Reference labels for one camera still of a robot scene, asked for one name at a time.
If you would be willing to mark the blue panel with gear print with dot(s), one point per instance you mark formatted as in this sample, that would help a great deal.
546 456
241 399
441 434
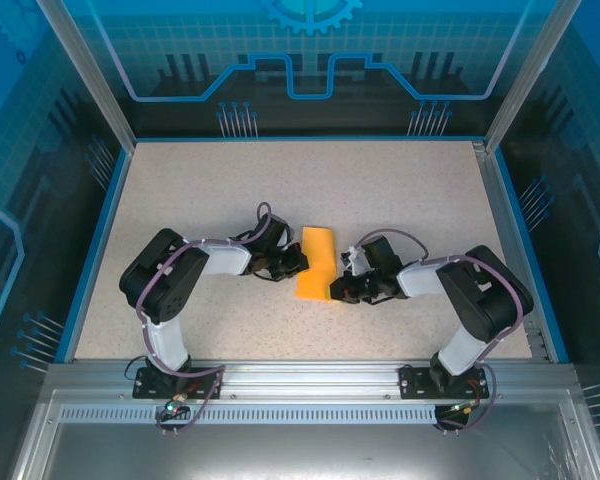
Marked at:
305 50

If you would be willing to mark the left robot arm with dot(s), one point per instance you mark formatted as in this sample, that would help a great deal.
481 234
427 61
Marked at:
165 280

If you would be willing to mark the long aluminium mounting rail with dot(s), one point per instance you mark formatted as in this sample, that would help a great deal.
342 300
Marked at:
305 380

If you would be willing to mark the blue table edge strip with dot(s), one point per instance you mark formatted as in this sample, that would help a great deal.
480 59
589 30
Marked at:
305 138
530 250
98 255

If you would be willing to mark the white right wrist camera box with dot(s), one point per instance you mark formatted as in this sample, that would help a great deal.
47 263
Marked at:
352 260

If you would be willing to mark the short aluminium side rail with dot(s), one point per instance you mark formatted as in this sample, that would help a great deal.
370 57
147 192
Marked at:
513 250

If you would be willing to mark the blue printed enclosure panel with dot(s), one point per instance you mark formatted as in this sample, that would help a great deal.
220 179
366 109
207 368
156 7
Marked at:
10 150
590 150

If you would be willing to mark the yellow paper sheet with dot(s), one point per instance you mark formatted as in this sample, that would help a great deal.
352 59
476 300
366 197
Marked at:
316 250

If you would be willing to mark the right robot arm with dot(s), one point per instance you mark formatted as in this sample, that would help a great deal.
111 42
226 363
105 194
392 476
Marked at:
485 295

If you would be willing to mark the aluminium enclosure post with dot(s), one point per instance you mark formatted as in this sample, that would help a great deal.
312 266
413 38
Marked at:
90 80
530 75

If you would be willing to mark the steel tray sheet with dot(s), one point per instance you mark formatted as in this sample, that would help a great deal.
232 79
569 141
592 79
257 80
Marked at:
305 455

